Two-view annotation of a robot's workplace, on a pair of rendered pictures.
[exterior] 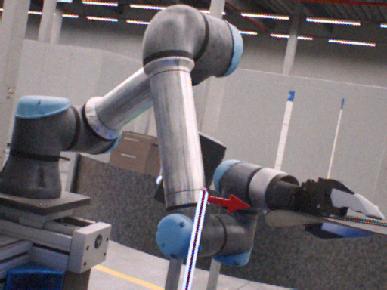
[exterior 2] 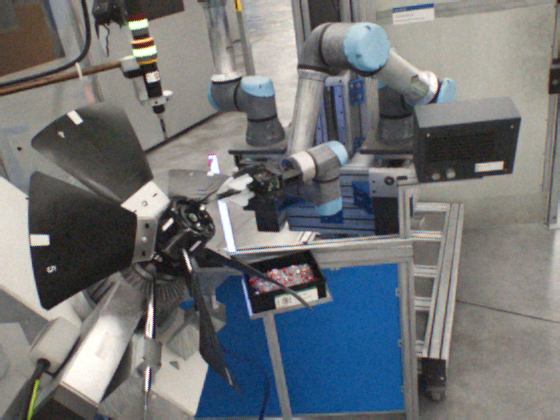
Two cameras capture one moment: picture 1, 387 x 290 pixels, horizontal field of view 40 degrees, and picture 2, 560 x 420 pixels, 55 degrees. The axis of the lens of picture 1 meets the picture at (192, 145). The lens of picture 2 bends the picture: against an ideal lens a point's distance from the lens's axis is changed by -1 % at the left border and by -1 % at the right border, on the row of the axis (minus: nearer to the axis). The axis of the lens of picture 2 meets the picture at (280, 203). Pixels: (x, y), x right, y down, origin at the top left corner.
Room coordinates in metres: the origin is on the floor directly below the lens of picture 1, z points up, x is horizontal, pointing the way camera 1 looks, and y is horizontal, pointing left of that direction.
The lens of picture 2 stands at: (1.08, -1.45, 1.72)
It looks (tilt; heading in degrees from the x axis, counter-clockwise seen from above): 26 degrees down; 99
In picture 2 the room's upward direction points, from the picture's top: 9 degrees counter-clockwise
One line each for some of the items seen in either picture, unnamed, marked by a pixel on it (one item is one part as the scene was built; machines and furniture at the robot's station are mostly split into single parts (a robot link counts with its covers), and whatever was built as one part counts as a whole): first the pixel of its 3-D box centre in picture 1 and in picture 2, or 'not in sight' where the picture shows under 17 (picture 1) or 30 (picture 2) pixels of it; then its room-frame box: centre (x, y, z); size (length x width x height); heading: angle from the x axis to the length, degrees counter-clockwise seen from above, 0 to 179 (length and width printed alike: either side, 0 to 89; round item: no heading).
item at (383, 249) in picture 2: not in sight; (266, 258); (0.79, -0.01, 0.82); 0.90 x 0.04 x 0.08; 0
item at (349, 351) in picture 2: not in sight; (282, 348); (0.79, -0.01, 0.45); 0.82 x 0.02 x 0.66; 0
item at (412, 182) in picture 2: not in sight; (439, 179); (1.33, -0.01, 1.04); 0.24 x 0.03 x 0.03; 0
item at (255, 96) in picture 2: not in sight; (257, 96); (0.77, 0.49, 1.20); 0.13 x 0.12 x 0.14; 152
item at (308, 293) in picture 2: not in sight; (283, 281); (0.86, -0.18, 0.85); 0.22 x 0.17 x 0.07; 16
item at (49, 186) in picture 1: (32, 171); (396, 123); (1.25, 0.36, 1.09); 0.15 x 0.15 x 0.10
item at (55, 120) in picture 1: (42, 123); (396, 90); (1.26, 0.36, 1.20); 0.13 x 0.12 x 0.14; 139
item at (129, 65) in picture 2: not in sight; (146, 79); (0.69, -0.38, 1.50); 0.09 x 0.07 x 0.10; 35
